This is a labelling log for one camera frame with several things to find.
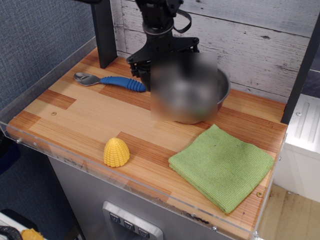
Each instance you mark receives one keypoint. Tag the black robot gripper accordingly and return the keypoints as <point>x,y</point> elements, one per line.
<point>140,61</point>

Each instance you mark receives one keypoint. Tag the stainless steel bowl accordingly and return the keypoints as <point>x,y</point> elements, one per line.
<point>198,94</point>

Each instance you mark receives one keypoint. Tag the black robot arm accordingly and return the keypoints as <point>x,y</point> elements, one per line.
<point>158,23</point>

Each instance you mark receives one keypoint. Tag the yellow toy corn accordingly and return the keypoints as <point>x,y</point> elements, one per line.
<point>116,153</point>

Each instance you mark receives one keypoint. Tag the green folded cloth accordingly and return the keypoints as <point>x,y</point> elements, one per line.
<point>222,167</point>

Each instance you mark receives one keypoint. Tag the clear acrylic table guard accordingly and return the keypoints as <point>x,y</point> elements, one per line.
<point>72,124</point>

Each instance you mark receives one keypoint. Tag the silver dispenser panel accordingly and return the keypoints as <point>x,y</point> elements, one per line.
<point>126,225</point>

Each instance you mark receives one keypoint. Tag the white aluminium side block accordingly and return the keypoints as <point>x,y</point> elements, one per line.
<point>303,132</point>

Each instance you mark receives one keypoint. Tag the yellow object bottom left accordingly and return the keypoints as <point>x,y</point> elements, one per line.
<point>31,234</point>

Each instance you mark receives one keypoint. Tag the blue handled metal spoon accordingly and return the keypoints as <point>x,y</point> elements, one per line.
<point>87,79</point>

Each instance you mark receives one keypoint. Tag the black vertical post right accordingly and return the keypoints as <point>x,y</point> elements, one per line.
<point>305,66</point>

